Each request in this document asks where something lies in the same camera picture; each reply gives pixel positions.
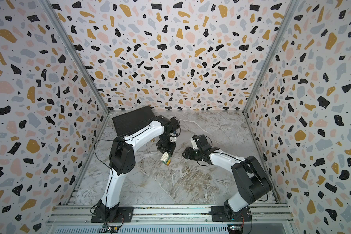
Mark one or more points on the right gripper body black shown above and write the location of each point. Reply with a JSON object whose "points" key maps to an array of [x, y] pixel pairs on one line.
{"points": [[193, 155]]}

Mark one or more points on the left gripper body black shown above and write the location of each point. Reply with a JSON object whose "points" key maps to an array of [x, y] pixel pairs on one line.
{"points": [[166, 145]]}

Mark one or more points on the white lego brick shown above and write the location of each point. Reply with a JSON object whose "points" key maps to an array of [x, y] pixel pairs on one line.
{"points": [[164, 156]]}

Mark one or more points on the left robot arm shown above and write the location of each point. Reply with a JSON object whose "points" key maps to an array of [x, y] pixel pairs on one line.
{"points": [[122, 156]]}

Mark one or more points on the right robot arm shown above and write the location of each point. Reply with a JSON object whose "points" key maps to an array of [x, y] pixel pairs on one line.
{"points": [[251, 180]]}

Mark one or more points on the black briefcase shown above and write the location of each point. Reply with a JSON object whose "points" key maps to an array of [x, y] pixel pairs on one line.
{"points": [[131, 122]]}

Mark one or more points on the small circuit board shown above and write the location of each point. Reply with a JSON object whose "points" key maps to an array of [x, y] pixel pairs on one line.
{"points": [[110, 229]]}

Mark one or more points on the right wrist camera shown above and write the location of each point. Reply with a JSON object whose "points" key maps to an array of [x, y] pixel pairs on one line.
{"points": [[194, 144]]}

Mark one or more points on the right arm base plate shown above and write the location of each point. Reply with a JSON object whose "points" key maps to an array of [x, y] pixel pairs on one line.
{"points": [[226, 214]]}

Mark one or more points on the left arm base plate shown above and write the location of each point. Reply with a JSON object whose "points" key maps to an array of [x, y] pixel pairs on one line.
{"points": [[112, 215]]}

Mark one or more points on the aluminium front rail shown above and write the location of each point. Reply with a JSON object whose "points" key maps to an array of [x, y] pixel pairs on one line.
{"points": [[175, 214]]}

